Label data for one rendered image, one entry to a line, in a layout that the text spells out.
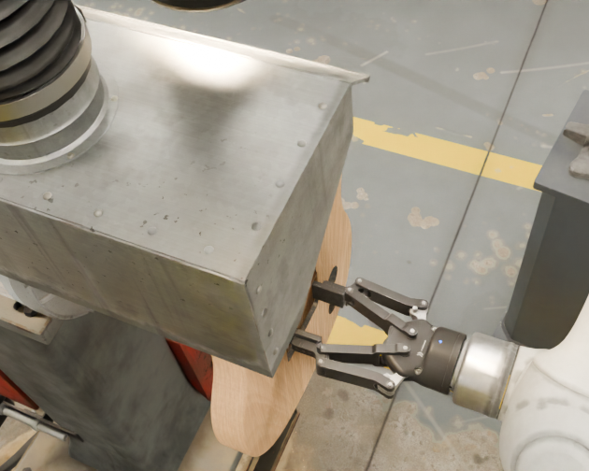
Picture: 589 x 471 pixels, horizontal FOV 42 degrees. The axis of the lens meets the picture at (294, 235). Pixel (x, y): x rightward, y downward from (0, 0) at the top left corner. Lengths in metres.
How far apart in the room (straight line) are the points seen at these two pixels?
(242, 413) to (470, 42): 2.13
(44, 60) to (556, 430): 0.50
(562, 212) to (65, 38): 1.25
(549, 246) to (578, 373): 0.99
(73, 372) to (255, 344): 0.72
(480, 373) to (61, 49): 0.59
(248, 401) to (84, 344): 0.40
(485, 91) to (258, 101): 2.17
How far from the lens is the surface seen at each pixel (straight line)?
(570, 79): 2.75
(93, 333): 1.23
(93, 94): 0.54
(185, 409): 1.68
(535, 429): 0.70
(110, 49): 0.60
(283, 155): 0.50
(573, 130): 1.60
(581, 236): 1.64
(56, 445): 1.83
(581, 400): 0.73
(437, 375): 0.90
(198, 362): 1.59
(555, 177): 1.56
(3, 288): 0.84
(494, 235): 2.31
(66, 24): 0.51
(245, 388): 0.87
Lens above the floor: 1.91
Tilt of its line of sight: 56 degrees down
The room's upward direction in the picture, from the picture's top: 10 degrees counter-clockwise
